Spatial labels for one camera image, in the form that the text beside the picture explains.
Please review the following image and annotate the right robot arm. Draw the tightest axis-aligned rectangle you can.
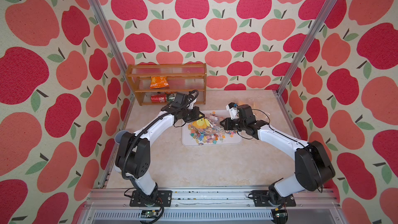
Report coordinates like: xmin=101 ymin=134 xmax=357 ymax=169
xmin=220 ymin=102 xmax=335 ymax=207

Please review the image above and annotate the poured candies pile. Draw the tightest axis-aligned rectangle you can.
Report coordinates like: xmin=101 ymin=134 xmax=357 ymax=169
xmin=187 ymin=111 xmax=238 ymax=145

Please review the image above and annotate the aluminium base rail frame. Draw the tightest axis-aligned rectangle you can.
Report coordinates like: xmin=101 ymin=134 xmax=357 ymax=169
xmin=75 ymin=186 xmax=348 ymax=224

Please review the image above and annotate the grey blue mug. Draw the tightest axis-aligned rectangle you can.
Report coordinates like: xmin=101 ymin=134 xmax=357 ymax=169
xmin=115 ymin=130 xmax=127 ymax=144

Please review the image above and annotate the red soda can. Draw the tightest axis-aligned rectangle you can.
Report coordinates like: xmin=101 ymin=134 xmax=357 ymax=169
xmin=150 ymin=93 xmax=167 ymax=103

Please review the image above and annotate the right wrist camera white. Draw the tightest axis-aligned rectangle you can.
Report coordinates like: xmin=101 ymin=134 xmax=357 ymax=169
xmin=226 ymin=102 xmax=239 ymax=119

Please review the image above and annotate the white plastic tray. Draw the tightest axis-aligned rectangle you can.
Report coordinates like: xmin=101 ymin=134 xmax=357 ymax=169
xmin=181 ymin=109 xmax=243 ymax=147

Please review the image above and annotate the left aluminium corner post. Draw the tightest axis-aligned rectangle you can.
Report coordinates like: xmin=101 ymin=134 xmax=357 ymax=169
xmin=75 ymin=0 xmax=129 ymax=69

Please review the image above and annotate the aluminium corner post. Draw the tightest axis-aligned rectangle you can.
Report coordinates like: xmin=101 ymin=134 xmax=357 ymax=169
xmin=276 ymin=0 xmax=355 ymax=95
xmin=75 ymin=0 xmax=129 ymax=69

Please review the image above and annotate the green soda can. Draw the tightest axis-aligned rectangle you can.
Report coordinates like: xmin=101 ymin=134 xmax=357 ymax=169
xmin=167 ymin=93 xmax=176 ymax=102

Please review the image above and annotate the right aluminium corner post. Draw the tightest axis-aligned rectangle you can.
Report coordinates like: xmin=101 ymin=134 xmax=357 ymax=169
xmin=276 ymin=0 xmax=355 ymax=95

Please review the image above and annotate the wooden shelf rack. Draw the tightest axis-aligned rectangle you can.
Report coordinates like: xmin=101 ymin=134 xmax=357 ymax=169
xmin=126 ymin=64 xmax=207 ymax=106

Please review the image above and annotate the orange snack bag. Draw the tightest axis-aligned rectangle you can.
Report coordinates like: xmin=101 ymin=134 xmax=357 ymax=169
xmin=150 ymin=76 xmax=170 ymax=89

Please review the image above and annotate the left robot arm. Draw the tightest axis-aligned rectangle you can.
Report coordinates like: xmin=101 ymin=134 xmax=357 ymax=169
xmin=115 ymin=90 xmax=204 ymax=206

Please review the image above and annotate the ziploc bag of yellow candies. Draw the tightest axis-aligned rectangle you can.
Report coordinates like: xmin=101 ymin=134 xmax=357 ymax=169
xmin=192 ymin=114 xmax=224 ymax=134

